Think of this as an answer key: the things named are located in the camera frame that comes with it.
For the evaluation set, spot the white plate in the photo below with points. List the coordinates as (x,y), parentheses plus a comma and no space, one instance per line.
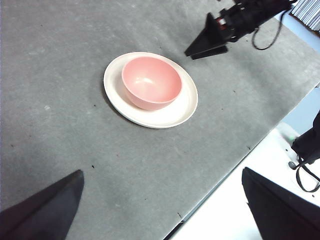
(175,112)

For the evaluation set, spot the white box with green light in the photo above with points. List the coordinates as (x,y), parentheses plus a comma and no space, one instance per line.
(287,132)

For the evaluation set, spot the grey ribbed panel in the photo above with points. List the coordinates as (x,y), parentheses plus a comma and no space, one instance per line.
(308,12)

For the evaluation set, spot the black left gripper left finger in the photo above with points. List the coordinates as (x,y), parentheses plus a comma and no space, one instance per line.
(42,212)

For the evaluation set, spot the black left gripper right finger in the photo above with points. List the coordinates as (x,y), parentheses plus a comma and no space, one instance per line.
(282,215)

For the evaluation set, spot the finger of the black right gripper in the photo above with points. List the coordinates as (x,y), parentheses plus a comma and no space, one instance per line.
(208,37)
(212,53)

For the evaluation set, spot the red bowl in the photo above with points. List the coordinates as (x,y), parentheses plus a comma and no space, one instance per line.
(152,82)

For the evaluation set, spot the black base block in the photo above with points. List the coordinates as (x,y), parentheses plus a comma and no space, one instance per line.
(310,145)

